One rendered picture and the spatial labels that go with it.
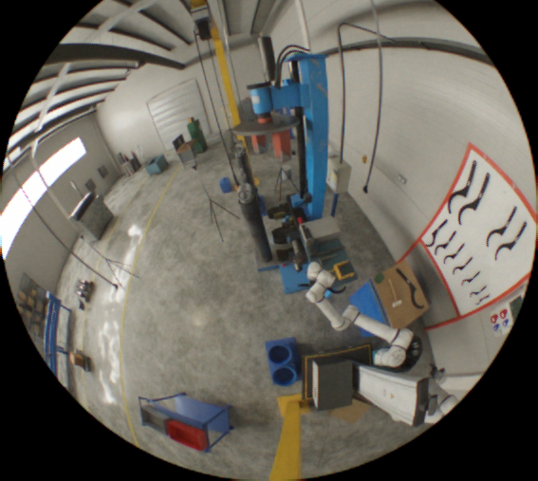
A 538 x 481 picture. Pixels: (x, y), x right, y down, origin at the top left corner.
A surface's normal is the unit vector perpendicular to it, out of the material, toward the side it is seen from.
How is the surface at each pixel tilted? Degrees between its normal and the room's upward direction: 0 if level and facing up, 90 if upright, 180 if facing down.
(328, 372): 0
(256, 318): 0
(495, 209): 90
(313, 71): 90
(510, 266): 90
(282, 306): 0
